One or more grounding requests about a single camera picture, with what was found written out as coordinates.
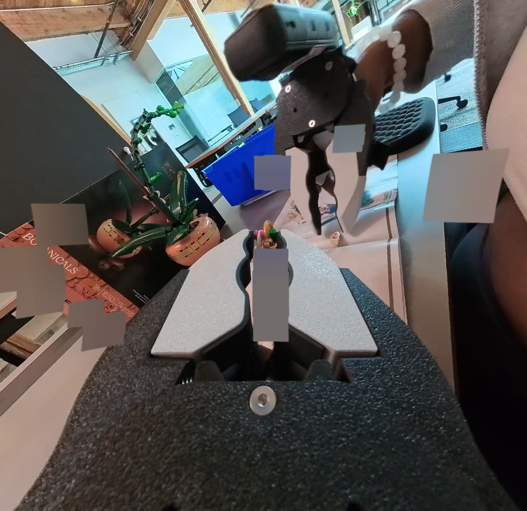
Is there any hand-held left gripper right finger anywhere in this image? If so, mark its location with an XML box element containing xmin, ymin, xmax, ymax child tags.
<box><xmin>282</xmin><ymin>229</ymin><xmax>379</xmax><ymax>358</ymax></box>

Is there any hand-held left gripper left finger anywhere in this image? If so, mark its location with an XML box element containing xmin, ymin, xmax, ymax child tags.
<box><xmin>150</xmin><ymin>229</ymin><xmax>253</xmax><ymax>358</ymax></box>

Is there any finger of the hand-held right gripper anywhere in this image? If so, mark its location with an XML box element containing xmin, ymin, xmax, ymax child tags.
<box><xmin>341</xmin><ymin>171</ymin><xmax>368</xmax><ymax>233</ymax></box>
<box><xmin>305</xmin><ymin>146</ymin><xmax>339</xmax><ymax>236</ymax></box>

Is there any small colourful toy brick assembly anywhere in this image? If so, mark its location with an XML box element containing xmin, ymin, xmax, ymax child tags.
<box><xmin>254</xmin><ymin>220</ymin><xmax>285</xmax><ymax>250</ymax></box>

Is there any grey desk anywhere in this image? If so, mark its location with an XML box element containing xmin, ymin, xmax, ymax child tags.
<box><xmin>0</xmin><ymin>148</ymin><xmax>455</xmax><ymax>417</ymax></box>

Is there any person's right hand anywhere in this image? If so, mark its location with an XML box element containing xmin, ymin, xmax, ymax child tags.
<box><xmin>353</xmin><ymin>37</ymin><xmax>399</xmax><ymax>108</ymax></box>

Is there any toy brick potted plant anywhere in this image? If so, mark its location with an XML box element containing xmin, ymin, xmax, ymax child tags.
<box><xmin>106</xmin><ymin>101</ymin><xmax>222</xmax><ymax>268</ymax></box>

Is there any blue plastic bin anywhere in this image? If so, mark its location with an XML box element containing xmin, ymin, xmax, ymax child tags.
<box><xmin>201</xmin><ymin>124</ymin><xmax>277</xmax><ymax>208</ymax></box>

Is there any wooden table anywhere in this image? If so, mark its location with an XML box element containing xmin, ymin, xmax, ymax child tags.
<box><xmin>185</xmin><ymin>103</ymin><xmax>276</xmax><ymax>170</ymax></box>

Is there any dark flower print toy box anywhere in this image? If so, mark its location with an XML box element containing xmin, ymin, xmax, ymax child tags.
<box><xmin>0</xmin><ymin>165</ymin><xmax>226</xmax><ymax>326</ymax></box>

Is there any black mesh cushion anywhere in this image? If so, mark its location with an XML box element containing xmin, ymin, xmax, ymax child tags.
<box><xmin>372</xmin><ymin>97</ymin><xmax>438</xmax><ymax>154</ymax></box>

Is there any black office chair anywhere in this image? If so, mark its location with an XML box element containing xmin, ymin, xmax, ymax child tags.
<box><xmin>175</xmin><ymin>135</ymin><xmax>211</xmax><ymax>164</ymax></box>

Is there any black emblem box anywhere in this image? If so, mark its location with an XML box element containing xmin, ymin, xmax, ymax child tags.
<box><xmin>138</xmin><ymin>141</ymin><xmax>226</xmax><ymax>231</ymax></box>

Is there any person's leg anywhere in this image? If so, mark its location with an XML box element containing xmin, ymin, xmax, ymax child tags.
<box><xmin>445</xmin><ymin>190</ymin><xmax>527</xmax><ymax>474</ymax></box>

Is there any person's light top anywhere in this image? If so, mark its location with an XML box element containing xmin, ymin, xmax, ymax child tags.
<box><xmin>473</xmin><ymin>0</ymin><xmax>527</xmax><ymax>198</ymax></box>

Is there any large black board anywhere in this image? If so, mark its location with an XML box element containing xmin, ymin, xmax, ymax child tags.
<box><xmin>0</xmin><ymin>23</ymin><xmax>133</xmax><ymax>231</ymax></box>

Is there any white bead bracelet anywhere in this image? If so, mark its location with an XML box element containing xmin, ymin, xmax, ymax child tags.
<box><xmin>377</xmin><ymin>27</ymin><xmax>408</xmax><ymax>113</ymax></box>

